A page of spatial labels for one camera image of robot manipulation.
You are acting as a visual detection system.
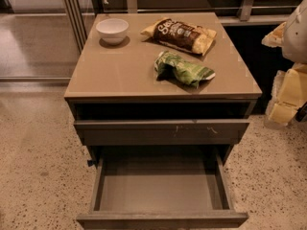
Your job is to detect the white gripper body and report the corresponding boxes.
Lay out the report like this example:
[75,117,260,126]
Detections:
[277,63,307,109]

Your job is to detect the green jalapeno chip bag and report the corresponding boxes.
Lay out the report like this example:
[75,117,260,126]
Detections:
[154,51,216,88]

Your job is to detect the closed upper drawer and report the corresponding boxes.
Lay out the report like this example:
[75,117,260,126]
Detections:
[74,119,249,146]

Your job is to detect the white ceramic bowl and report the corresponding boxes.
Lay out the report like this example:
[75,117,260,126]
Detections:
[96,18,129,45]

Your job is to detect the open lower drawer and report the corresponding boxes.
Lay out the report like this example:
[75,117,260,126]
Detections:
[77,153,248,230]

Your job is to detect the metal railing frame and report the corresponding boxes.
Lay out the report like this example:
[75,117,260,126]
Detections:
[63,0,302,48]

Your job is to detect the tan drawer cabinet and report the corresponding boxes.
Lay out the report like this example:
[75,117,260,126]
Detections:
[64,12,262,161]

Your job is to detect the brown chip bag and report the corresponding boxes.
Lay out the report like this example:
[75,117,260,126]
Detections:
[141,17,217,56]

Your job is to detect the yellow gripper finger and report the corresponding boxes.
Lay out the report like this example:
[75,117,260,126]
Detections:
[267,103,297,125]
[261,22,286,48]

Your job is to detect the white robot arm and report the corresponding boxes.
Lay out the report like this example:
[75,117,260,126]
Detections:
[262,0,307,126]

